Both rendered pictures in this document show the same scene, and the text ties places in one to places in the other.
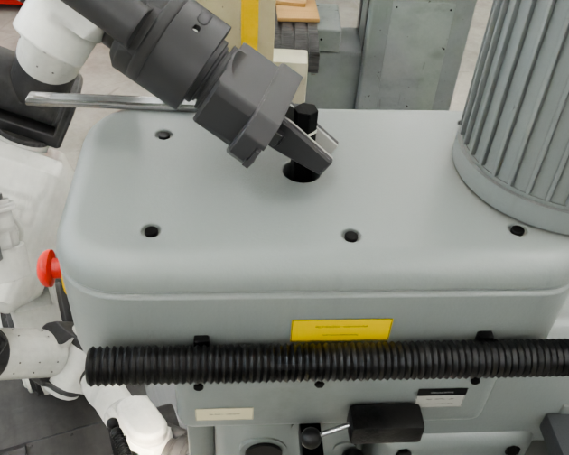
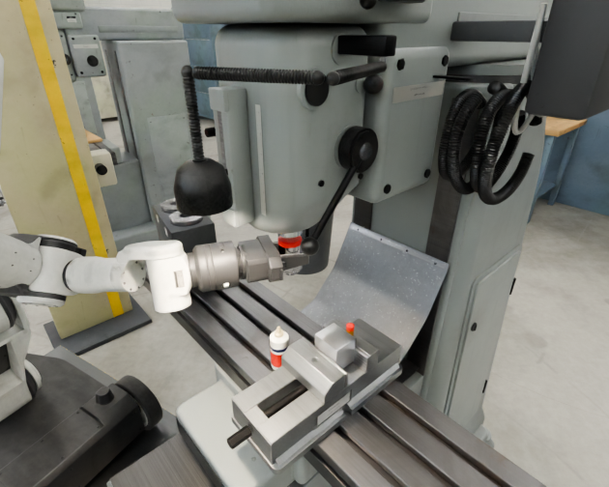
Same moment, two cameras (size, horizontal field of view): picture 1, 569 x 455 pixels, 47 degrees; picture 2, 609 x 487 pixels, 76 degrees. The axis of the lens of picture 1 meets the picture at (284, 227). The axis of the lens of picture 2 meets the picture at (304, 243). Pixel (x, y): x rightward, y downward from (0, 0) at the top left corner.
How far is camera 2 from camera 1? 0.73 m
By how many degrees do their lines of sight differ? 32
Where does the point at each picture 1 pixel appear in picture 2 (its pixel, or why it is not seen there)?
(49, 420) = (9, 447)
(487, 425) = (430, 38)
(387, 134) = not seen: outside the picture
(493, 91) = not seen: outside the picture
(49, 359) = (24, 252)
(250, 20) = (60, 112)
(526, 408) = (445, 14)
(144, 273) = not seen: outside the picture
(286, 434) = (329, 62)
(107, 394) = (103, 262)
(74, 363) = (50, 262)
